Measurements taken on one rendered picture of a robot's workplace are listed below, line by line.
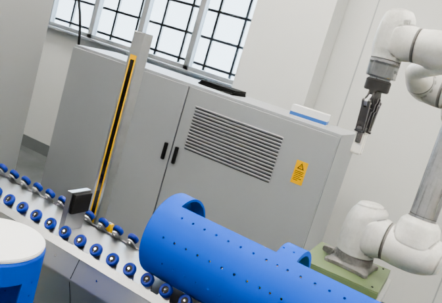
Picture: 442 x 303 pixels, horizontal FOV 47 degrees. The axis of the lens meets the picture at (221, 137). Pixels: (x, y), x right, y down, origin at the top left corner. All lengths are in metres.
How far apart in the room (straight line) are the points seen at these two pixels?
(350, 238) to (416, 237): 0.25
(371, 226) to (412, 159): 2.23
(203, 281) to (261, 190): 1.75
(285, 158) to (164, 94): 0.97
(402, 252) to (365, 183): 2.32
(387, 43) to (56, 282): 1.35
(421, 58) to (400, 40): 0.08
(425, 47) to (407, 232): 0.79
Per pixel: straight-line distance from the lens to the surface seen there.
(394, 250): 2.07
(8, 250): 1.55
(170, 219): 1.60
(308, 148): 3.11
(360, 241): 2.10
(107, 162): 2.27
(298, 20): 4.22
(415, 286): 4.45
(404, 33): 1.57
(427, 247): 2.05
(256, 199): 3.26
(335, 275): 2.06
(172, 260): 1.58
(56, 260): 1.91
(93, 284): 1.81
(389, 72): 1.58
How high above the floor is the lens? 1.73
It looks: 10 degrees down
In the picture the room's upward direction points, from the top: 17 degrees clockwise
